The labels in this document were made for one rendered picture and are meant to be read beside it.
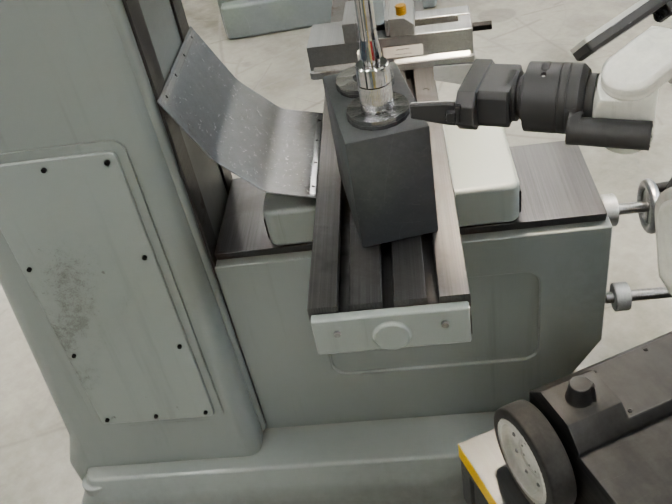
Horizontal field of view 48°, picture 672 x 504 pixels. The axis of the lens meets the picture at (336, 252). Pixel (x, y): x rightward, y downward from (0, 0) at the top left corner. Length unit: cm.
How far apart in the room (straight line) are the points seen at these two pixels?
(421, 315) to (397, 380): 73
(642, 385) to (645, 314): 99
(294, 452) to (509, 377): 54
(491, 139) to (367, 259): 54
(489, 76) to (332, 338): 42
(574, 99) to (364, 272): 38
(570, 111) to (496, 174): 53
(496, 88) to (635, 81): 16
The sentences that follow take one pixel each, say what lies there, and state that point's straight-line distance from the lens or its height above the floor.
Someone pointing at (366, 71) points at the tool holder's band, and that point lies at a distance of 104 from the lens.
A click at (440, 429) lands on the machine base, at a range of 184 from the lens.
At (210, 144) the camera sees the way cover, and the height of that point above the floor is 100.
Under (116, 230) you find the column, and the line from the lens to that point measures 146.
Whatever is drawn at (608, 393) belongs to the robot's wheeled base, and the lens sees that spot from 139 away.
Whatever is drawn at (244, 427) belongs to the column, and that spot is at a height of 28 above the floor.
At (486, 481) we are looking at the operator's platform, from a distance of 152.
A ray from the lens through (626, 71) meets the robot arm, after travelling 95.
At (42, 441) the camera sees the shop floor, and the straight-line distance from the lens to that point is 243.
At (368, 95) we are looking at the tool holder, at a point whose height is 118.
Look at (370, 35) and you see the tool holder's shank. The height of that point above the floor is 126.
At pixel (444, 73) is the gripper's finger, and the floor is 118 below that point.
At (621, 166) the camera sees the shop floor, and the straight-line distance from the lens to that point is 301.
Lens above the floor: 167
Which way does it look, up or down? 39 degrees down
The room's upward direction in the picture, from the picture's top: 11 degrees counter-clockwise
